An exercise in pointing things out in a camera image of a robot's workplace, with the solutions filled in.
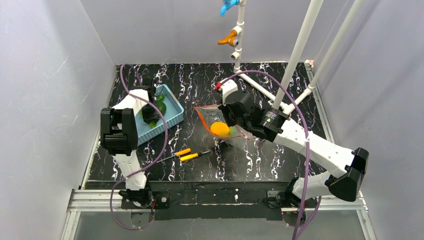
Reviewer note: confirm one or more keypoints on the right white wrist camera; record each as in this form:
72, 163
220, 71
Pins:
226, 88

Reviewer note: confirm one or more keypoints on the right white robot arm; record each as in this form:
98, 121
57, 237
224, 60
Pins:
344, 168

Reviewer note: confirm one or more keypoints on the green avocado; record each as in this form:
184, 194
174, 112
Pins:
161, 107

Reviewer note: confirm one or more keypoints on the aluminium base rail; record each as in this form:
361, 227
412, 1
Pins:
193, 200

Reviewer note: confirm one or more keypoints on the blue faucet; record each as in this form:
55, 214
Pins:
226, 5

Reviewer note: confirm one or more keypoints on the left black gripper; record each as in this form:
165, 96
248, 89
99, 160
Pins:
149, 110

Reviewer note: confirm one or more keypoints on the light blue plastic basket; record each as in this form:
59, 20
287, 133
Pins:
173, 116

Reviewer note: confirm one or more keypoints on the orange handle screwdriver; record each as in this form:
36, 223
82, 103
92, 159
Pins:
178, 154

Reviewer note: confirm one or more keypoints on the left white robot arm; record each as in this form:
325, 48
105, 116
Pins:
119, 136

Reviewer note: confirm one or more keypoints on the yellow handle screwdriver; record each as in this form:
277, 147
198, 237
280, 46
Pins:
193, 156

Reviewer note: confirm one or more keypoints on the orange faucet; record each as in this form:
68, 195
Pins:
230, 39

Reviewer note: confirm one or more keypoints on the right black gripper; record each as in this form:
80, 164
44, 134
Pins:
230, 112

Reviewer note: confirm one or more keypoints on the clear zip top bag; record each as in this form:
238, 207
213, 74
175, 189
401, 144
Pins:
208, 114

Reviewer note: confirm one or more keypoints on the yellow lemon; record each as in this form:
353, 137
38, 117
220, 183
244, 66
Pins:
220, 128

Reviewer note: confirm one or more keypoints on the green grape bunch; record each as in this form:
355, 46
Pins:
233, 130

